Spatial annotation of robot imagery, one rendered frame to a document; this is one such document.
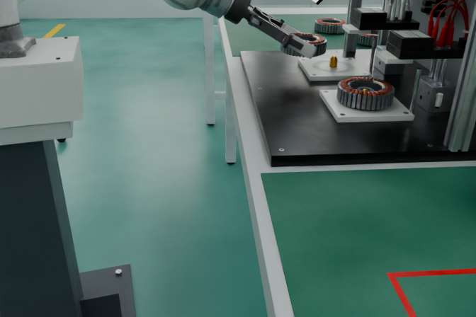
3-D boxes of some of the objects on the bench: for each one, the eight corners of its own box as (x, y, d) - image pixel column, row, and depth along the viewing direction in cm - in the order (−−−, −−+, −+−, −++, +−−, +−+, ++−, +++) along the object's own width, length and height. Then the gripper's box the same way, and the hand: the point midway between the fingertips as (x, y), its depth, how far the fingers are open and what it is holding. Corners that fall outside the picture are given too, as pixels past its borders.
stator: (350, 114, 89) (353, 95, 87) (327, 94, 98) (329, 77, 97) (403, 109, 91) (406, 91, 89) (375, 90, 101) (377, 73, 99)
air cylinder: (426, 112, 93) (432, 86, 90) (411, 99, 99) (416, 74, 97) (451, 112, 93) (457, 86, 91) (434, 98, 100) (439, 74, 97)
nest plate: (309, 81, 110) (310, 76, 109) (297, 62, 123) (297, 58, 123) (371, 80, 111) (372, 75, 110) (352, 61, 124) (353, 57, 124)
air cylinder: (383, 74, 114) (387, 53, 112) (373, 65, 121) (376, 44, 119) (403, 74, 115) (407, 52, 112) (392, 65, 121) (395, 44, 119)
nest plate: (337, 122, 88) (338, 117, 87) (319, 95, 101) (319, 89, 101) (413, 120, 89) (414, 114, 89) (384, 93, 103) (386, 88, 102)
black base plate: (270, 167, 77) (271, 155, 76) (239, 58, 134) (239, 50, 133) (538, 158, 80) (542, 147, 79) (397, 56, 137) (397, 48, 136)
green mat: (232, 56, 136) (232, 55, 136) (222, 15, 190) (222, 14, 190) (535, 52, 143) (535, 51, 142) (442, 13, 197) (442, 13, 197)
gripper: (219, 8, 119) (292, 47, 125) (224, 27, 98) (310, 74, 104) (234, -19, 117) (307, 23, 123) (241, -4, 96) (329, 46, 102)
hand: (302, 43), depth 113 cm, fingers closed on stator, 11 cm apart
